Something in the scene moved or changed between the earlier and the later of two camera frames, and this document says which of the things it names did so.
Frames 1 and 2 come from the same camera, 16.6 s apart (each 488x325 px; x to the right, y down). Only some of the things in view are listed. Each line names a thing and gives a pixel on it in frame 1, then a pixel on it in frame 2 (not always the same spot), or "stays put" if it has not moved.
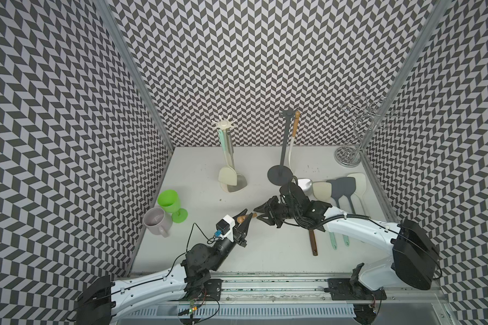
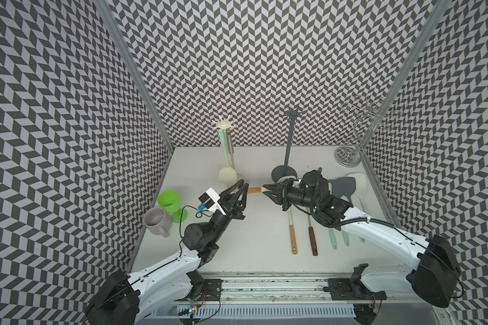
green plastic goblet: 170,201 stays put
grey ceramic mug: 157,221 stays put
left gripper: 240,230 → 232,207
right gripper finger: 268,207 → 278,187
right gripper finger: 268,219 → 277,197
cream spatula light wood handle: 296,128 → 251,190
